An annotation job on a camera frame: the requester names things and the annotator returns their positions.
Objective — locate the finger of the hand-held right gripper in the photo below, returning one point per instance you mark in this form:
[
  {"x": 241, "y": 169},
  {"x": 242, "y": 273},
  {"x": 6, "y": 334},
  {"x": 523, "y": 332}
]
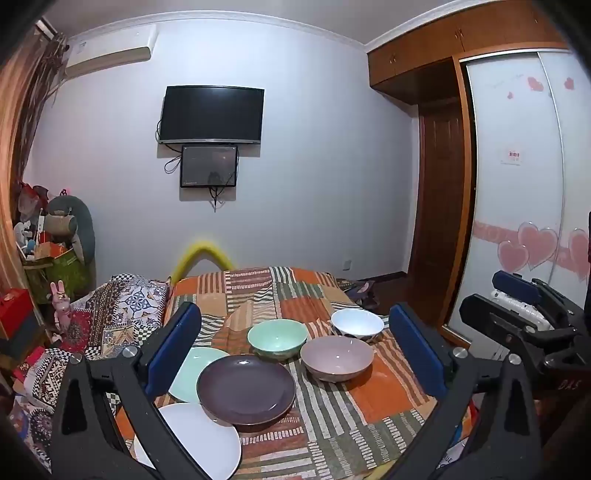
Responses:
[
  {"x": 512, "y": 282},
  {"x": 485, "y": 311}
]

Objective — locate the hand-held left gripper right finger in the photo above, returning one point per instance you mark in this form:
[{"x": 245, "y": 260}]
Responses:
[{"x": 415, "y": 350}]

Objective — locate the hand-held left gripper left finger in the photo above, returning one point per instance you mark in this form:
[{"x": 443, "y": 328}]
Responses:
[{"x": 178, "y": 350}]

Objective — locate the pink ceramic bowl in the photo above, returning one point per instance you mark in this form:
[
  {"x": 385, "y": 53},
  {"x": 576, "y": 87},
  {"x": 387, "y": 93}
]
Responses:
[{"x": 337, "y": 357}]

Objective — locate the green ceramic plate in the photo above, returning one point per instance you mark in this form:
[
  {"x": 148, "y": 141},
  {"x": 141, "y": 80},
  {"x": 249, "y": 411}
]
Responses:
[{"x": 194, "y": 369}]

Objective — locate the white ceramic bowl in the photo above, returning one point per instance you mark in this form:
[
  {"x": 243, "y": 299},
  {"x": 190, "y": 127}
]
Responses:
[{"x": 358, "y": 322}]

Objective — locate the patterned patchwork pillow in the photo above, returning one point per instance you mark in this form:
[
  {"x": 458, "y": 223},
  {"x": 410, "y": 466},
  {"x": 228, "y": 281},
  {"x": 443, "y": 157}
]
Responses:
[{"x": 129, "y": 304}]

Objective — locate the purple ceramic plate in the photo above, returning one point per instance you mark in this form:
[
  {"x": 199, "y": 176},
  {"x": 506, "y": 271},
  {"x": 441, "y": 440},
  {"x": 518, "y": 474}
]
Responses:
[{"x": 247, "y": 387}]

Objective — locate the dark slippers pile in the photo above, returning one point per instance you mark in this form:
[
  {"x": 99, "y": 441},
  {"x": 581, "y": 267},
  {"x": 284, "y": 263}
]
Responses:
[{"x": 360, "y": 293}]

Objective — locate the white ceramic plate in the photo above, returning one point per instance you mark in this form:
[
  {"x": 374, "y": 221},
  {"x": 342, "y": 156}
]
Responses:
[{"x": 203, "y": 438}]

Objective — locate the green ceramic bowl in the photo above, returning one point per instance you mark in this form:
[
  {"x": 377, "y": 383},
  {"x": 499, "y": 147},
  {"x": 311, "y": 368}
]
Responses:
[{"x": 277, "y": 339}]

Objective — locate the yellow hoop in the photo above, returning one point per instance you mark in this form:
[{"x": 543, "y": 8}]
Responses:
[{"x": 203, "y": 251}]

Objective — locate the striped patchwork blanket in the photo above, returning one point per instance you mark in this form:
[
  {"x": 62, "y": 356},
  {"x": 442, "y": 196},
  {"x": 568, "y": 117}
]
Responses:
[{"x": 332, "y": 415}]

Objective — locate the dark wooden door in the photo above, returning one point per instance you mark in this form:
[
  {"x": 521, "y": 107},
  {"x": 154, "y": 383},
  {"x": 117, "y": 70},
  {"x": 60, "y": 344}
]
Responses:
[{"x": 438, "y": 194}]

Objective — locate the pink rabbit figure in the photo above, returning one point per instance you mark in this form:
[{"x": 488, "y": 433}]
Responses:
[{"x": 62, "y": 307}]

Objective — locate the red white sticker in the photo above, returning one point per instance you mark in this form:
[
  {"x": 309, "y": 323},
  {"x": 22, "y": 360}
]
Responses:
[{"x": 511, "y": 156}]

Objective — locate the green bag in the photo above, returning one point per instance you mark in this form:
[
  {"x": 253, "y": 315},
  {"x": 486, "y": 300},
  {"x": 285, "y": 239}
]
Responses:
[{"x": 64, "y": 272}]

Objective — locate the black white patterned cloth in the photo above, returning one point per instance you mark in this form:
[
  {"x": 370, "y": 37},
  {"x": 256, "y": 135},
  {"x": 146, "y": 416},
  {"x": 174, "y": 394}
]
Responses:
[{"x": 41, "y": 378}]

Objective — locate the wooden wardrobe with heart doors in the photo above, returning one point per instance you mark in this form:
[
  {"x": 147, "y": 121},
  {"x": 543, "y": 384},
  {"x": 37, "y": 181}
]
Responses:
[{"x": 517, "y": 138}]

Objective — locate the grey plush toy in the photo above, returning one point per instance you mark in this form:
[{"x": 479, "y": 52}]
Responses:
[{"x": 78, "y": 221}]

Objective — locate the red box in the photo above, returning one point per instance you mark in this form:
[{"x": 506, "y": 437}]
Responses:
[{"x": 16, "y": 311}]

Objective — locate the pile of toys and bags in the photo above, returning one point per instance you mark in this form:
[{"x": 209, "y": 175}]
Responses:
[{"x": 32, "y": 221}]

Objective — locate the brown curtain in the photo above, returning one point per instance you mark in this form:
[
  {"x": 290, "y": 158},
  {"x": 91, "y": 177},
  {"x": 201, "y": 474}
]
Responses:
[{"x": 18, "y": 115}]

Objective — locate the white air conditioner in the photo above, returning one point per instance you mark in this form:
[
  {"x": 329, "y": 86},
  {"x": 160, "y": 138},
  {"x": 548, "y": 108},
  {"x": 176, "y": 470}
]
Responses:
[{"x": 108, "y": 48}]

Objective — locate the small black wall monitor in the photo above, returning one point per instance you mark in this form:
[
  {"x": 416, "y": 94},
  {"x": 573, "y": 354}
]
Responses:
[{"x": 208, "y": 166}]

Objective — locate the black wall television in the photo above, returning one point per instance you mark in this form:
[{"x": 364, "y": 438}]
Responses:
[{"x": 212, "y": 113}]

